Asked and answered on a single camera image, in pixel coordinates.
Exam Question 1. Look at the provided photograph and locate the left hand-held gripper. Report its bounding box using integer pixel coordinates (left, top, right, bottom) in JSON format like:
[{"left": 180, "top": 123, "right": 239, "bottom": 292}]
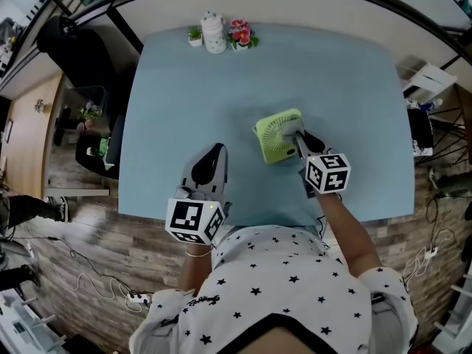
[{"left": 164, "top": 142, "right": 233, "bottom": 246}]

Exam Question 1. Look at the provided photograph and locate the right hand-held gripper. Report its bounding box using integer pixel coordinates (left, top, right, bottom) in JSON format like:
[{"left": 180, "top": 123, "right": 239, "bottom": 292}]
[{"left": 294, "top": 129, "right": 353, "bottom": 198}]

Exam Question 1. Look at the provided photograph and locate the grey cloth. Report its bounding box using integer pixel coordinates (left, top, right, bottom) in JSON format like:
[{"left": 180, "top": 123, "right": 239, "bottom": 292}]
[{"left": 277, "top": 119, "right": 306, "bottom": 145}]

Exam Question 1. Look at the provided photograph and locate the green small desk fan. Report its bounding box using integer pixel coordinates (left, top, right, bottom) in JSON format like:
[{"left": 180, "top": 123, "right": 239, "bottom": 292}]
[{"left": 252, "top": 108, "right": 304, "bottom": 165}]

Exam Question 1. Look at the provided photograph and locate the person's left forearm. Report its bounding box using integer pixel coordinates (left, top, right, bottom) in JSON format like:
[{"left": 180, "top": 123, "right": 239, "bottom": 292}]
[{"left": 178, "top": 241, "right": 215, "bottom": 294}]

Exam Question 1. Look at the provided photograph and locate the person's right forearm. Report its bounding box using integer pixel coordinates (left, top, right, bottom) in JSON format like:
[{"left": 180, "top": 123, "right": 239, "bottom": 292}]
[{"left": 316, "top": 192, "right": 383, "bottom": 276}]

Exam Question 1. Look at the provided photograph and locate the light wooden desk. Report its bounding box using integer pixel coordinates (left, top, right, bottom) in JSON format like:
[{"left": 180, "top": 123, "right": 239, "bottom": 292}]
[{"left": 0, "top": 72, "right": 64, "bottom": 198}]

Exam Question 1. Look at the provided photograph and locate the black white patterned bag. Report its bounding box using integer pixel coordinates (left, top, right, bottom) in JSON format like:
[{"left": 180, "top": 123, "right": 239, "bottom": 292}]
[{"left": 407, "top": 107, "right": 435, "bottom": 158}]

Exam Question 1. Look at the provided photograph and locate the white star-print shirt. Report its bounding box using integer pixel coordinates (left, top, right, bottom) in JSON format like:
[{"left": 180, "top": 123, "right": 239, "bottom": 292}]
[{"left": 128, "top": 223, "right": 420, "bottom": 354}]

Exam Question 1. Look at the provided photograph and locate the pink flower pot plant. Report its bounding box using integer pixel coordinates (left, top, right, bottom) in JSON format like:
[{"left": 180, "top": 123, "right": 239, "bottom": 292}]
[{"left": 226, "top": 18, "right": 260, "bottom": 52}]

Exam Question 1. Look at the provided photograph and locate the white slatted chair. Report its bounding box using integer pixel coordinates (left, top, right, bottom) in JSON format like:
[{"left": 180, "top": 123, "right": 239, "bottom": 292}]
[{"left": 397, "top": 63, "right": 458, "bottom": 101}]

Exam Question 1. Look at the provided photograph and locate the small green potted plant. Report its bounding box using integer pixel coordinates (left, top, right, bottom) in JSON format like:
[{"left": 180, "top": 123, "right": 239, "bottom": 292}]
[{"left": 187, "top": 26, "right": 204, "bottom": 47}]

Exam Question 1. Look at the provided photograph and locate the white patterned bottle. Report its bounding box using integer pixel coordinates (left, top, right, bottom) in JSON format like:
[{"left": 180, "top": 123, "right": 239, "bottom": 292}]
[{"left": 201, "top": 11, "right": 227, "bottom": 55}]

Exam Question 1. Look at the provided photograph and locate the black office chair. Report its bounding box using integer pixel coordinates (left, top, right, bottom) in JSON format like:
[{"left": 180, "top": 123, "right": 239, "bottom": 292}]
[{"left": 36, "top": 15, "right": 128, "bottom": 179}]

